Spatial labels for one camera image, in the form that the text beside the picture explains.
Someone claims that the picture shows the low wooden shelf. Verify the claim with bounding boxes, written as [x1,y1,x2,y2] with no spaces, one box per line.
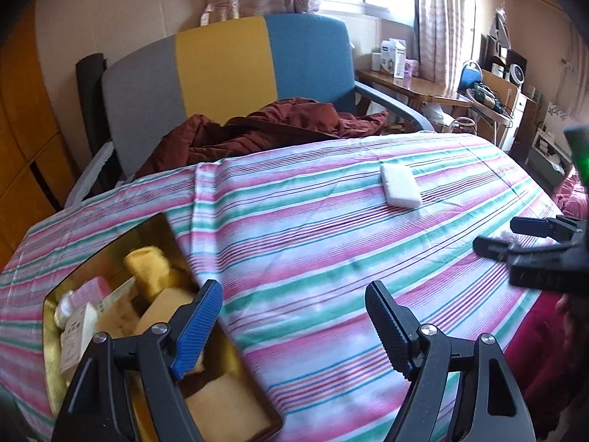
[525,129,571,180]

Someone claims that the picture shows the gold metal tin box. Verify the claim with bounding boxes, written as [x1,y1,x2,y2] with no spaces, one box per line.
[42,213,282,442]

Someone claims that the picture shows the white rectangular bar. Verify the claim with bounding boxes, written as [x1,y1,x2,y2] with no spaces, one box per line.
[380,162,423,207]

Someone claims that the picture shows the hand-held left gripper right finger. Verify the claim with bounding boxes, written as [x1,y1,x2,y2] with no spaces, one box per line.
[365,281,537,442]

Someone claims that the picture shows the small white green box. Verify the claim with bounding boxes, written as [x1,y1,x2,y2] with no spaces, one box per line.
[60,301,99,376]

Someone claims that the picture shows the red clothing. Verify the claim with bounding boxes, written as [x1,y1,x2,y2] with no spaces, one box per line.
[506,292,589,424]

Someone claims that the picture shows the tangle of cables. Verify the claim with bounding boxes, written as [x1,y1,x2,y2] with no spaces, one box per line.
[469,82,507,111]

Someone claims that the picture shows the maroon quilted jacket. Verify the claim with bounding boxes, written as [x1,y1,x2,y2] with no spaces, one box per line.
[133,98,389,180]

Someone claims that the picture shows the striped pink green cloth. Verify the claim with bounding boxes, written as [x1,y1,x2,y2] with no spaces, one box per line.
[0,133,571,442]

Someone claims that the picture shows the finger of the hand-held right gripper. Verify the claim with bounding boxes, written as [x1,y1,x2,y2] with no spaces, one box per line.
[510,215,560,241]
[474,236,522,262]

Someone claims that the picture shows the black rolled mat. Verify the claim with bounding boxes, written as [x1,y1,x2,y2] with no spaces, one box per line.
[76,53,107,157]

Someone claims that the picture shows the tan sponge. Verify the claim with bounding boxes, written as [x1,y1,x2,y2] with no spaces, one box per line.
[184,371,277,442]

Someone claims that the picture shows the grey yellow blue armchair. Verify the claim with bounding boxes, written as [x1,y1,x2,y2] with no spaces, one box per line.
[64,14,435,208]

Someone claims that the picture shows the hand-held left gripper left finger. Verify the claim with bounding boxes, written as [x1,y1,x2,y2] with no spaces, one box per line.
[50,280,224,442]

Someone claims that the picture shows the wooden desk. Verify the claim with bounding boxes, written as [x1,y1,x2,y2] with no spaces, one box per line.
[355,68,475,123]

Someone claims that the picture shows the white carton boxes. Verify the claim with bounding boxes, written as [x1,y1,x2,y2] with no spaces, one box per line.
[381,39,408,78]

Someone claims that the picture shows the wooden wardrobe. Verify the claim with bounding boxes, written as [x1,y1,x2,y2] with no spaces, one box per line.
[0,4,77,259]

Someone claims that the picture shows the white round fan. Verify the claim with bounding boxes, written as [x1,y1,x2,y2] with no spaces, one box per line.
[501,50,528,86]

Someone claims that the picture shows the blue round object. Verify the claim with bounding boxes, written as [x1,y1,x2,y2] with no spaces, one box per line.
[461,61,484,90]

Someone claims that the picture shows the person's right hand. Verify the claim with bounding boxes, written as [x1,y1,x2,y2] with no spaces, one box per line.
[554,295,589,346]

